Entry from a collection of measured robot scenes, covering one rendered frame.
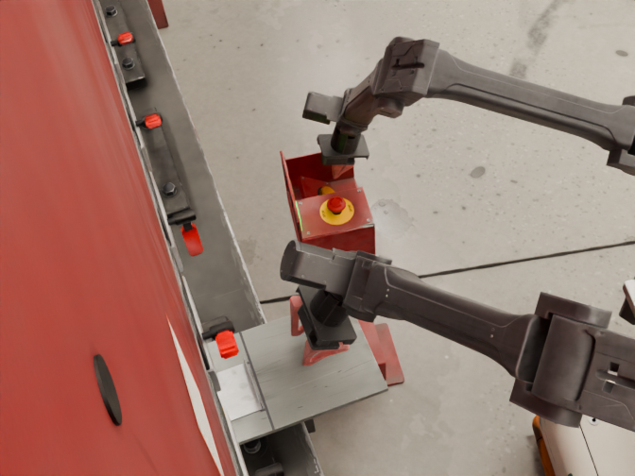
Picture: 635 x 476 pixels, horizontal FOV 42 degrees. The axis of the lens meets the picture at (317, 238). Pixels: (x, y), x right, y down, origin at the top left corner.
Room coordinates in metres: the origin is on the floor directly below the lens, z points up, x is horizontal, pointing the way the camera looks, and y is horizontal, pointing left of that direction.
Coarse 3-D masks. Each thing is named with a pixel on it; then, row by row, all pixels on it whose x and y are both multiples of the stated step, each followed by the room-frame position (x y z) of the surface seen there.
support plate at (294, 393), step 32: (288, 320) 0.69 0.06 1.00; (352, 320) 0.67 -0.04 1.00; (256, 352) 0.64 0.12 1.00; (288, 352) 0.63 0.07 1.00; (352, 352) 0.62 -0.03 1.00; (256, 384) 0.58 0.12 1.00; (288, 384) 0.58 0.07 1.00; (320, 384) 0.57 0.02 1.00; (352, 384) 0.56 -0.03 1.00; (384, 384) 0.56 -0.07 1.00; (256, 416) 0.53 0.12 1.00; (288, 416) 0.52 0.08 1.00
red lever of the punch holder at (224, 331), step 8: (216, 328) 0.53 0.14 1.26; (224, 328) 0.53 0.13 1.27; (232, 328) 0.53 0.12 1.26; (208, 336) 0.53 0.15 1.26; (216, 336) 0.51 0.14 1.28; (224, 336) 0.50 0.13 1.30; (232, 336) 0.50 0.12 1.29; (224, 344) 0.48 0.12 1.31; (232, 344) 0.48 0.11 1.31; (224, 352) 0.47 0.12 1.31; (232, 352) 0.47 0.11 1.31
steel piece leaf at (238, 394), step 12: (228, 372) 0.61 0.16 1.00; (240, 372) 0.61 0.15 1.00; (228, 384) 0.59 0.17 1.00; (240, 384) 0.58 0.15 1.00; (252, 384) 0.58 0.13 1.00; (228, 396) 0.57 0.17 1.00; (240, 396) 0.57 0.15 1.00; (252, 396) 0.56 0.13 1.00; (228, 408) 0.55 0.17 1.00; (240, 408) 0.55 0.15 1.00; (252, 408) 0.54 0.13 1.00
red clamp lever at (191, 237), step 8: (176, 216) 0.73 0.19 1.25; (184, 216) 0.73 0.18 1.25; (192, 216) 0.73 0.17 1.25; (168, 224) 0.73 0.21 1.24; (176, 224) 0.73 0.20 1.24; (184, 224) 0.73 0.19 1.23; (192, 224) 0.74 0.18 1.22; (184, 232) 0.73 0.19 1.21; (192, 232) 0.73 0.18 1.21; (184, 240) 0.73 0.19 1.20; (192, 240) 0.73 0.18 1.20; (192, 248) 0.73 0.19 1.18; (200, 248) 0.73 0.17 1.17
